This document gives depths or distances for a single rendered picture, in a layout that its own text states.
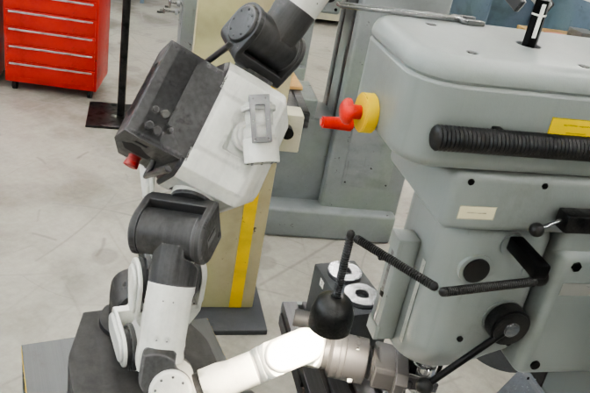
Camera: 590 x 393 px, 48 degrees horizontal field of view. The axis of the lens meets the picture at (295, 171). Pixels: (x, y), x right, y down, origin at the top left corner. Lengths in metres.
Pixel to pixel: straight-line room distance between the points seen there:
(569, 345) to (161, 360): 0.72
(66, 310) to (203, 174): 2.17
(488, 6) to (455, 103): 7.50
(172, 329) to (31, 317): 2.10
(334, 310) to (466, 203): 0.27
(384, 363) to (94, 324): 1.30
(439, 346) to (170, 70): 0.69
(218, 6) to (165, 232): 1.56
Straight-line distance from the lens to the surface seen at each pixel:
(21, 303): 3.40
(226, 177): 1.26
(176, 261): 1.23
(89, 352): 2.26
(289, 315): 1.87
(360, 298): 1.65
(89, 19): 5.52
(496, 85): 0.90
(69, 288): 3.48
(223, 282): 3.25
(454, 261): 1.07
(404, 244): 1.10
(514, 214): 1.03
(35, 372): 2.46
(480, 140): 0.88
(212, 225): 1.25
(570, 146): 0.95
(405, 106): 0.90
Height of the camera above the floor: 2.08
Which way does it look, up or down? 25 degrees down
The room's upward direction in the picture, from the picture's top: 10 degrees clockwise
